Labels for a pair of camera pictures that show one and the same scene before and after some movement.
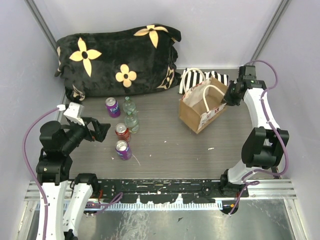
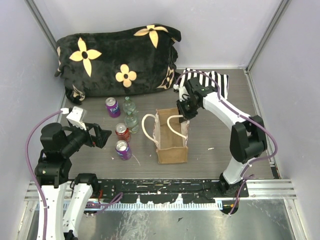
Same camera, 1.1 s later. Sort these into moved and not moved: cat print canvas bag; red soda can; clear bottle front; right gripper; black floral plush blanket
Moved: right gripper; cat print canvas bag
Not moved: black floral plush blanket; clear bottle front; red soda can
